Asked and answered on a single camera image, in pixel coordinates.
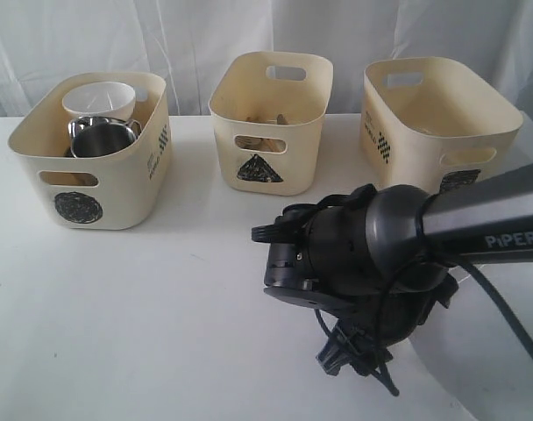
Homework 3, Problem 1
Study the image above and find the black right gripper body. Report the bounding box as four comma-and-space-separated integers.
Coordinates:
316, 267, 458, 377

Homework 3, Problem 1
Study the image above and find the cream bin with triangle mark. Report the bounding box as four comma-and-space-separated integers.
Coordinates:
209, 52, 333, 196

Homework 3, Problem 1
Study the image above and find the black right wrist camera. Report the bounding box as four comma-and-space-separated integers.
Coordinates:
263, 277, 359, 318

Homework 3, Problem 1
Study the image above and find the cream bin with circle mark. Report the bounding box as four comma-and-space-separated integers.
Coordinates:
8, 72, 172, 230

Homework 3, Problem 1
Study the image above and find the cream bin with square mark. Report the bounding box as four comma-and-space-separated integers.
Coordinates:
360, 57, 523, 194

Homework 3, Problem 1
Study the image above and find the steel mug with wire handle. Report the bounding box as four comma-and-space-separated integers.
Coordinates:
68, 116, 142, 158

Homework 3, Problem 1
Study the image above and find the white ceramic bowl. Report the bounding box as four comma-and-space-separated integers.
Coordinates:
61, 82, 136, 120

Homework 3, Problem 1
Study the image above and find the wooden chopstick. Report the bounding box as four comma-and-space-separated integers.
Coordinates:
244, 112, 290, 153
235, 135, 287, 153

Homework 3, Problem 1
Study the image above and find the white rectangular plate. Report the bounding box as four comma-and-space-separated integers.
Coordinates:
410, 263, 533, 420

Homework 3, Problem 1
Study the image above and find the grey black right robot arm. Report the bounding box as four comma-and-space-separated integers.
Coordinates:
252, 164, 533, 389

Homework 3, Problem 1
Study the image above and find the white curtain backdrop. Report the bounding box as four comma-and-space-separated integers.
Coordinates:
0, 1, 533, 119

